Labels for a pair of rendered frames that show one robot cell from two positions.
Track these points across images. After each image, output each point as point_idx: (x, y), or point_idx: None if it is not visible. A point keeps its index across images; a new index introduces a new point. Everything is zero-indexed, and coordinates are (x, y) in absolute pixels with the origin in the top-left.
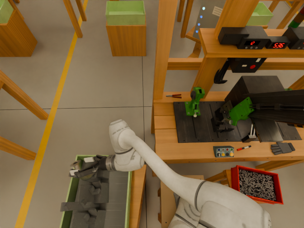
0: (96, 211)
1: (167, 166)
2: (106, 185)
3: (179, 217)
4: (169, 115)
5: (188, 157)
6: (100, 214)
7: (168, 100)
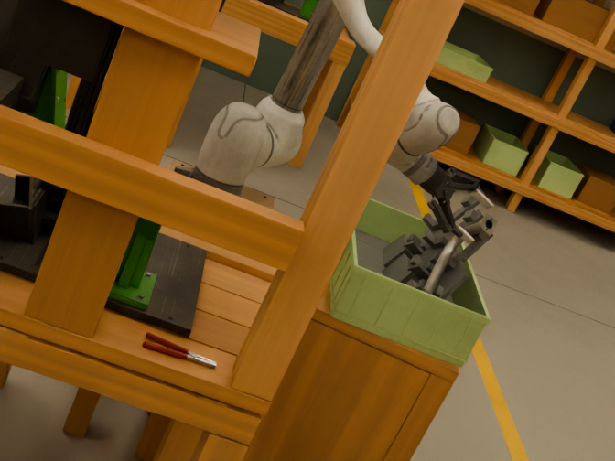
0: (408, 243)
1: (368, 31)
2: (396, 280)
3: (272, 135)
4: (213, 314)
5: None
6: (396, 251)
7: (207, 350)
